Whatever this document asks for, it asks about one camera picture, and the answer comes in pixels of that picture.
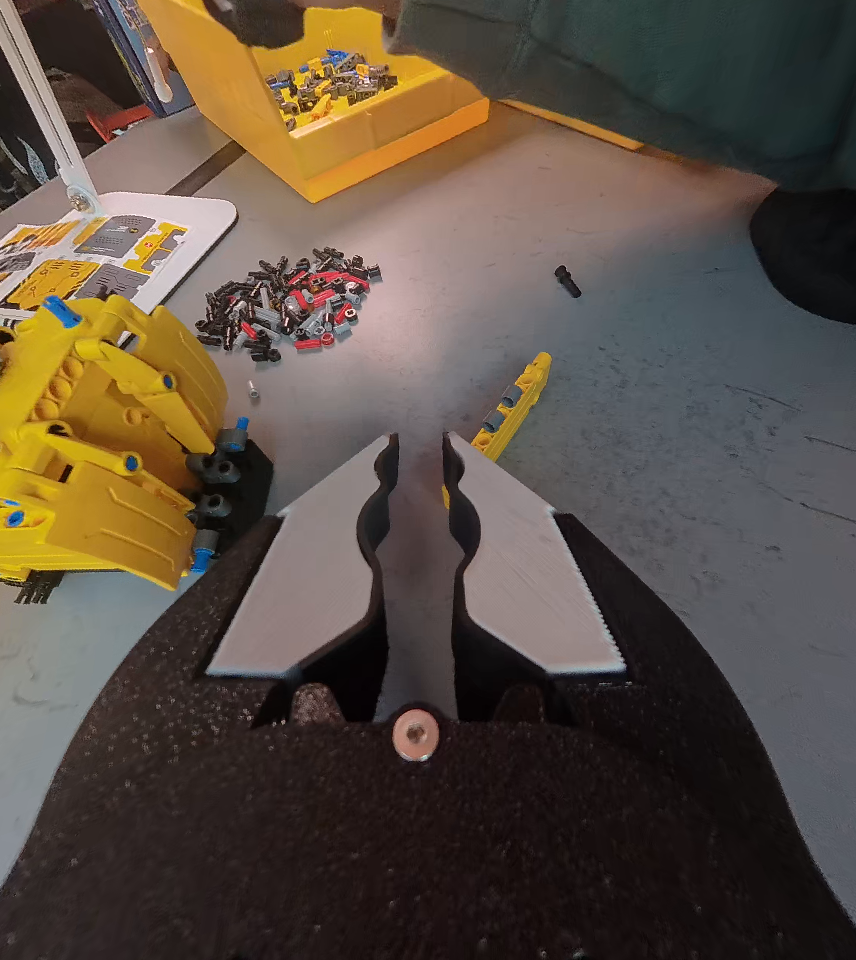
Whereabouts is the yellow lego vehicle model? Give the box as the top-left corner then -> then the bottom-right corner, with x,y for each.
0,294 -> 276,607

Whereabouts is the heap of blue grey lego parts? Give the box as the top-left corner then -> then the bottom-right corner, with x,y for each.
263,48 -> 402,136

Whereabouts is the dark blue printed box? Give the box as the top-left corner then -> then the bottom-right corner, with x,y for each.
92,0 -> 198,119

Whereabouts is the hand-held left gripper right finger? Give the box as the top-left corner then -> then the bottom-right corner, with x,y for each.
441,432 -> 628,723

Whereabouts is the black mesh cushion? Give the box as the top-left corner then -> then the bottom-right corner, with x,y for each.
749,183 -> 856,331

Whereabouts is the yellow bin with lego parts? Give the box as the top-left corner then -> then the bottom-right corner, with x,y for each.
135,0 -> 490,205

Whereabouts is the pile of small lego connectors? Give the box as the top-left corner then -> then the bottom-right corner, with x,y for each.
195,247 -> 384,366

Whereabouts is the instruction sheet on white stand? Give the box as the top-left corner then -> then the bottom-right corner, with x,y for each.
0,0 -> 239,320

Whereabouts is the yellow lego panel piece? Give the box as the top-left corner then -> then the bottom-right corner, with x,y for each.
440,351 -> 553,513

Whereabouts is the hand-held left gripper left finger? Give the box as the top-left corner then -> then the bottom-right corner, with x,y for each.
205,432 -> 400,723

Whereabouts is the lego instruction sheet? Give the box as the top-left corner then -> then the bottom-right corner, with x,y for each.
0,216 -> 191,315

